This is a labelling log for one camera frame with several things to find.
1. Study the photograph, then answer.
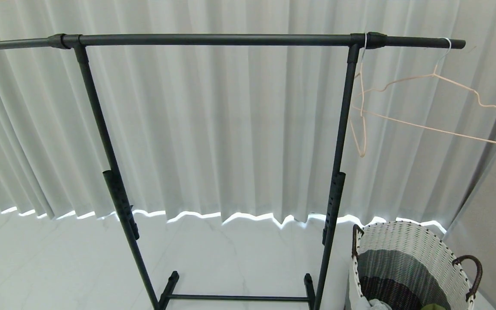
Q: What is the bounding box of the pink clothes hanger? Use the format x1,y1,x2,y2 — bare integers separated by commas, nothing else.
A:
349,46,368,158
351,38,496,146

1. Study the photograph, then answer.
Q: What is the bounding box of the black clothes rack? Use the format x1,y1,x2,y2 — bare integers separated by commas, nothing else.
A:
0,32,466,310

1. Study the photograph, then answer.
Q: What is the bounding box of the white laundry basket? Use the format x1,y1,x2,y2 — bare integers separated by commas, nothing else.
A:
346,221,484,310

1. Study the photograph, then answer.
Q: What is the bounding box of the white curtain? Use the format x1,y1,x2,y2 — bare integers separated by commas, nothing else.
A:
0,0,496,229

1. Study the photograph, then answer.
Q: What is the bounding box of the pale grey garment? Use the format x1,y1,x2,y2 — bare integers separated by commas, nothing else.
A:
351,295,393,310

